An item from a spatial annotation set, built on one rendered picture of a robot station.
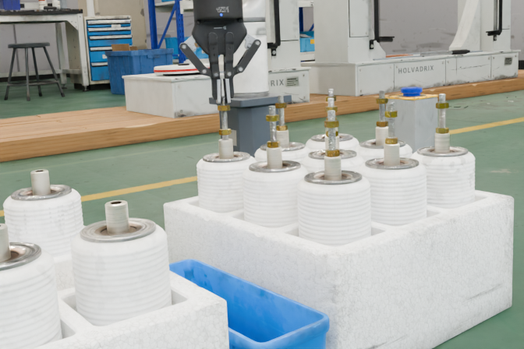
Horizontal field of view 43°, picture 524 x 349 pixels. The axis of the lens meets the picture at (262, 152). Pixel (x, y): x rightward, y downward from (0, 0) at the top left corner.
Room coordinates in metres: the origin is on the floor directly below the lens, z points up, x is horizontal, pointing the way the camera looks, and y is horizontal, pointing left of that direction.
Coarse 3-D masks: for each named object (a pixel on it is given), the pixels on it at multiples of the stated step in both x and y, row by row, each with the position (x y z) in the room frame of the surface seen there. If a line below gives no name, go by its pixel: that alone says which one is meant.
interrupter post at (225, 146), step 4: (220, 140) 1.03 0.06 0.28; (224, 140) 1.03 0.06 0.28; (228, 140) 1.03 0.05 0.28; (220, 144) 1.03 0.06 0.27; (224, 144) 1.02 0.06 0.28; (228, 144) 1.03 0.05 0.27; (232, 144) 1.04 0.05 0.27; (220, 148) 1.03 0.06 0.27; (224, 148) 1.02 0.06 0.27; (228, 148) 1.03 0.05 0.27; (232, 148) 1.03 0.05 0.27; (220, 152) 1.03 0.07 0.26; (224, 152) 1.02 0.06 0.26; (228, 152) 1.03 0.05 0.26; (232, 152) 1.03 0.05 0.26; (220, 156) 1.03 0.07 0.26; (224, 156) 1.02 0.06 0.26; (228, 156) 1.03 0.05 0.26; (232, 156) 1.03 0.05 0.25
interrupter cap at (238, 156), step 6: (204, 156) 1.04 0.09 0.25; (210, 156) 1.04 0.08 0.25; (216, 156) 1.05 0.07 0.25; (234, 156) 1.05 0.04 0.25; (240, 156) 1.04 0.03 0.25; (246, 156) 1.03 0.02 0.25; (210, 162) 1.01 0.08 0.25; (216, 162) 1.00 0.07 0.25; (222, 162) 1.00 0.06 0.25; (228, 162) 1.00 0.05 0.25
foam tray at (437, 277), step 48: (480, 192) 1.02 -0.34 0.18; (192, 240) 0.98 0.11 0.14; (240, 240) 0.89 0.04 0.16; (288, 240) 0.82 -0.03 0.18; (384, 240) 0.80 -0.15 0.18; (432, 240) 0.86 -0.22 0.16; (480, 240) 0.93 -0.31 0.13; (288, 288) 0.81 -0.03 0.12; (336, 288) 0.74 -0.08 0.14; (384, 288) 0.80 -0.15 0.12; (432, 288) 0.86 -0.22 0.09; (480, 288) 0.93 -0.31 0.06; (336, 336) 0.75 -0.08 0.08; (384, 336) 0.80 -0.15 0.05; (432, 336) 0.86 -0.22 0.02
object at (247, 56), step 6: (258, 42) 1.03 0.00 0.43; (252, 48) 1.03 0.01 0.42; (258, 48) 1.03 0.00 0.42; (246, 54) 1.03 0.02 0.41; (252, 54) 1.03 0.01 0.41; (240, 60) 1.05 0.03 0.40; (246, 60) 1.03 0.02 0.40; (240, 66) 1.03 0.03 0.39; (246, 66) 1.03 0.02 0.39; (240, 72) 1.03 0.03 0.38
